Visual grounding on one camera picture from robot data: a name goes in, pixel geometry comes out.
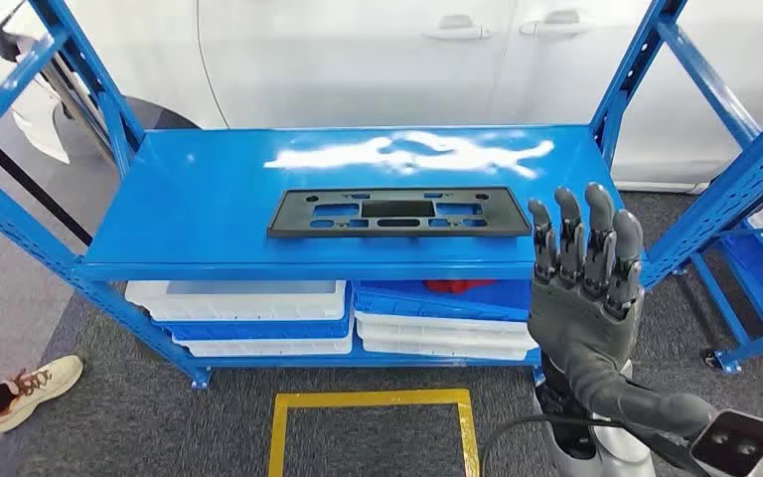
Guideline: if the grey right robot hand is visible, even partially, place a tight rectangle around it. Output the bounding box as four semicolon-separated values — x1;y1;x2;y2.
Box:
527;183;718;439

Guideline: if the black plastic plate bracket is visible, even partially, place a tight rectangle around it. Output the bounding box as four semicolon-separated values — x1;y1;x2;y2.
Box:
266;187;533;239

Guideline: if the red part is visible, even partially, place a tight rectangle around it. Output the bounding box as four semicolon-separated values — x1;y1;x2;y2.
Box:
422;279;496;295

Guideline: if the yellow floor tape square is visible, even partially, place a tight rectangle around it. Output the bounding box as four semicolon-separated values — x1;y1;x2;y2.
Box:
267;388;482;477

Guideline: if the white car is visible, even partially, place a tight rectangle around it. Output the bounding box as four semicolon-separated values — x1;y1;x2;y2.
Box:
0;0;763;196

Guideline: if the person's beige shoe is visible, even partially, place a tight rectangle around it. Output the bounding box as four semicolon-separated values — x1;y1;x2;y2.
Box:
0;355;84;434

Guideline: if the black floor tape line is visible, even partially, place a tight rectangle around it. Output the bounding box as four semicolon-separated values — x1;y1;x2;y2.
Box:
0;114;94;248

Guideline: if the black cable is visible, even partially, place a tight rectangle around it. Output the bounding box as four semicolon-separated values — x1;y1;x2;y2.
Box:
478;412;712;477

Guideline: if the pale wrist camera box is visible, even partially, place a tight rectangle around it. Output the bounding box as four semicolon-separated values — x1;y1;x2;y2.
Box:
688;407;763;477

